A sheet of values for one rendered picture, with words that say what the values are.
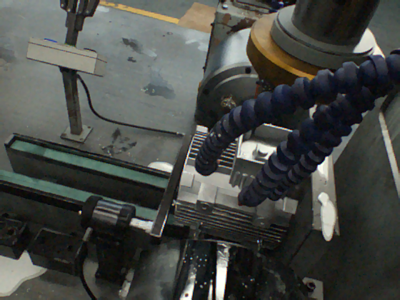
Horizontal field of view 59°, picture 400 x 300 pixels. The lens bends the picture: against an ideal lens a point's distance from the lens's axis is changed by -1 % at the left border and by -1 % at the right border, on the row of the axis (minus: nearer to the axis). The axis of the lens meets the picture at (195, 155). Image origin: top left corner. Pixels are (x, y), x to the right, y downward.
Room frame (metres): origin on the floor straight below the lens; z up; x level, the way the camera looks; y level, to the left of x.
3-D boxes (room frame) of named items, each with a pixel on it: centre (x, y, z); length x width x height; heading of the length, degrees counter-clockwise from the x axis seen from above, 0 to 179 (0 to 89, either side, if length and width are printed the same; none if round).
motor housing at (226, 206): (0.44, -0.09, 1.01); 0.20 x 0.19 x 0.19; 87
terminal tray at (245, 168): (0.44, -0.13, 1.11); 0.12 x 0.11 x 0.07; 87
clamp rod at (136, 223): (0.32, 0.08, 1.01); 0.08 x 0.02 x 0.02; 87
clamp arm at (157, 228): (0.42, 0.03, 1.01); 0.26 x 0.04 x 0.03; 177
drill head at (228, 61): (0.80, -0.11, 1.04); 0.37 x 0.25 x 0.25; 177
